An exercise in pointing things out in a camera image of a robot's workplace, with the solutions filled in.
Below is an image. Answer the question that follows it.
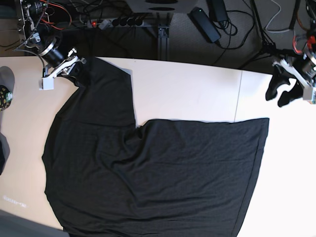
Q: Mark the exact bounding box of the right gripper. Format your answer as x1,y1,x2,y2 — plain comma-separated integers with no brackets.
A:
45,48,86,87

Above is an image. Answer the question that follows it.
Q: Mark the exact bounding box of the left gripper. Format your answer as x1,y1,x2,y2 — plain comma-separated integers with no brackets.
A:
265,59,316,107

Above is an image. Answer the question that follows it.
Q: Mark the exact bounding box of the black T-shirt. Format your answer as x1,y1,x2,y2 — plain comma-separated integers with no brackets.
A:
42,57,269,237

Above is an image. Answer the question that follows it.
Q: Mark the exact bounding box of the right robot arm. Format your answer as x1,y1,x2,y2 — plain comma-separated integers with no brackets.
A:
13,0,85,90

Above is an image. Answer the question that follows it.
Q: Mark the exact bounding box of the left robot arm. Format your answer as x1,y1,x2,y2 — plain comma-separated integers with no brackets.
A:
264,0,316,108

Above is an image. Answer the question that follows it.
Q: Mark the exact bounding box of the black tripod stand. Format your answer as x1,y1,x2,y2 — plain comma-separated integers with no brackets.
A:
250,0,301,61

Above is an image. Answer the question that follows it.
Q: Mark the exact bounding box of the black power strip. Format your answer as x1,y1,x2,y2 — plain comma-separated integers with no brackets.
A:
85,17,145,30

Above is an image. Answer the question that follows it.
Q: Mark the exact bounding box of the black patterned round object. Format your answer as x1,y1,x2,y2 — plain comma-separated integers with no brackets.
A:
0,85,13,111

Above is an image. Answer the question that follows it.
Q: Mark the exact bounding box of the black power adapter brick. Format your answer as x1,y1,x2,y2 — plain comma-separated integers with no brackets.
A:
188,7,221,43

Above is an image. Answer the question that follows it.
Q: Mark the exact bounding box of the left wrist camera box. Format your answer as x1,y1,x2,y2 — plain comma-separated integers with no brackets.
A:
303,86,316,104

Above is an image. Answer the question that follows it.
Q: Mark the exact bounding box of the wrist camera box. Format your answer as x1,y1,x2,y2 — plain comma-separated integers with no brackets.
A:
39,77,54,90
303,86,316,104

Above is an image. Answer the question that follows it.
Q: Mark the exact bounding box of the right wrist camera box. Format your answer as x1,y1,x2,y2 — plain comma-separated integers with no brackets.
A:
39,77,54,90

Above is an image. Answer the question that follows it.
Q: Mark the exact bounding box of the grey cable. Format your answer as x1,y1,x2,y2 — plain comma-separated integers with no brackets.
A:
265,0,297,34

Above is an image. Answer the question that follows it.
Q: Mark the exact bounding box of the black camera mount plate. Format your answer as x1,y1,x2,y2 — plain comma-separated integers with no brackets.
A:
126,0,197,13

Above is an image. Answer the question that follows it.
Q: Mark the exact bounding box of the aluminium frame post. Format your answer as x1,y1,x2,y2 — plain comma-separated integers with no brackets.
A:
156,12,173,61

